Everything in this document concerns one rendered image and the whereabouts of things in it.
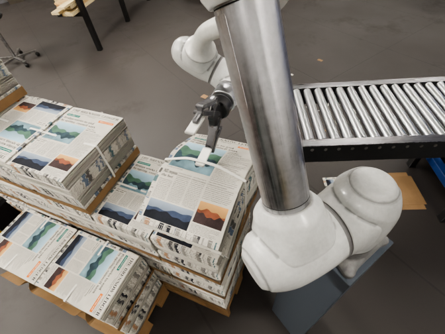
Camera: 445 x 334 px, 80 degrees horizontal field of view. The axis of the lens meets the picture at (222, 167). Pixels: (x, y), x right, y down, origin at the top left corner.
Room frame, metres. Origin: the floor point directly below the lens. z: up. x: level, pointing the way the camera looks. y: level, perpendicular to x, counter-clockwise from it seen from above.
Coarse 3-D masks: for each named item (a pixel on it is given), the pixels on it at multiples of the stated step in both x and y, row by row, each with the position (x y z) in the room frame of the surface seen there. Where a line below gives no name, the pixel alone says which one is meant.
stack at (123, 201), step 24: (144, 168) 0.84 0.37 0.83; (24, 192) 0.80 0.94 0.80; (120, 192) 0.72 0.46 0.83; (144, 192) 0.70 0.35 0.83; (48, 216) 0.83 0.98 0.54; (72, 216) 0.68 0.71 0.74; (96, 216) 0.61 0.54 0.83; (120, 216) 0.59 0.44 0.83; (120, 240) 0.58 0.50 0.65; (144, 240) 0.50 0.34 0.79; (168, 240) 0.46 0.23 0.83; (240, 240) 0.55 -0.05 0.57; (168, 264) 0.47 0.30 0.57; (192, 264) 0.40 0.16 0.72; (216, 264) 0.35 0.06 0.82; (240, 264) 0.54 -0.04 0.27; (168, 288) 0.54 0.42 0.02; (192, 288) 0.43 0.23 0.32; (216, 288) 0.37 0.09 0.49
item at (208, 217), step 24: (168, 192) 0.50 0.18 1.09; (192, 192) 0.48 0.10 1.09; (216, 192) 0.47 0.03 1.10; (144, 216) 0.44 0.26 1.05; (168, 216) 0.42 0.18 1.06; (192, 216) 0.41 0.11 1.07; (216, 216) 0.40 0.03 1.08; (240, 216) 0.45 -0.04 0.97; (192, 240) 0.34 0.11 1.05; (216, 240) 0.33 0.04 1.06
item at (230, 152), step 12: (180, 144) 0.70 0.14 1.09; (192, 144) 0.71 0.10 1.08; (204, 144) 0.71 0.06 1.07; (228, 144) 0.71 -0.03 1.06; (240, 144) 0.71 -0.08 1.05; (216, 156) 0.62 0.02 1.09; (228, 156) 0.62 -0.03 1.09; (240, 156) 0.62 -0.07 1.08; (252, 168) 0.58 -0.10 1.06; (252, 180) 0.57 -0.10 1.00; (252, 192) 0.56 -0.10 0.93
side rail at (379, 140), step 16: (304, 144) 0.91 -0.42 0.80; (320, 144) 0.89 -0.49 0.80; (336, 144) 0.88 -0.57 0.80; (352, 144) 0.87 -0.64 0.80; (368, 144) 0.86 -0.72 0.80; (384, 144) 0.85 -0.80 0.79; (400, 144) 0.85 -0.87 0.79; (416, 144) 0.84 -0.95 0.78; (432, 144) 0.83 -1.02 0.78; (320, 160) 0.88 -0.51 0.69; (336, 160) 0.87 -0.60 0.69; (352, 160) 0.87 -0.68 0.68
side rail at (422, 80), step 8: (368, 80) 1.39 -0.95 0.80; (376, 80) 1.38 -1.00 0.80; (384, 80) 1.37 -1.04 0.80; (392, 80) 1.36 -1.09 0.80; (400, 80) 1.35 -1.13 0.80; (408, 80) 1.34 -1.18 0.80; (416, 80) 1.33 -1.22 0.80; (424, 80) 1.32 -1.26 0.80; (432, 80) 1.31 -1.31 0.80; (440, 80) 1.30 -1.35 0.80; (296, 88) 1.39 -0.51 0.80; (304, 88) 1.38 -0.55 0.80; (312, 88) 1.38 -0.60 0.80; (344, 88) 1.36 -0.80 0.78; (336, 96) 1.36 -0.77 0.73
